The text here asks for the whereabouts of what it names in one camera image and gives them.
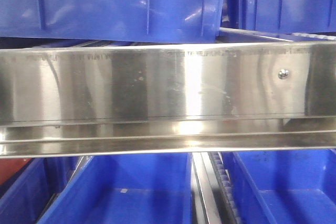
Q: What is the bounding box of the blue bin lower middle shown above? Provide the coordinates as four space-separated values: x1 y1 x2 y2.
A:
39 153 192 223

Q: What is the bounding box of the blue bin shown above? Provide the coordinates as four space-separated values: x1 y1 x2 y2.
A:
1 157 78 223
222 149 335 223
39 153 192 223

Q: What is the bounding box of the roller conveyor track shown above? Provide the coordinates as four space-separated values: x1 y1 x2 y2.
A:
209 152 242 223

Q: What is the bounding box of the large blue plastic crate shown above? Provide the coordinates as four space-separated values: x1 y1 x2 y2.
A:
1 0 223 43

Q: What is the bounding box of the blue bin lower right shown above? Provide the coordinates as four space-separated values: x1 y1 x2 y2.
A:
222 149 335 223

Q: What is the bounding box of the blue crate upper right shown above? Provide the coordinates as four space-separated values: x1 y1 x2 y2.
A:
227 0 335 34

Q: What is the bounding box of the blue bin lower left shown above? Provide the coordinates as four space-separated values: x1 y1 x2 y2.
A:
1 157 78 223

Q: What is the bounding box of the stainless steel shelf front rail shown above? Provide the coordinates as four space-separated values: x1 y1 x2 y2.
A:
1 41 335 158

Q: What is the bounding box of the silver rail screw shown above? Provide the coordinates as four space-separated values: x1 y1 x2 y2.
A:
278 69 289 80

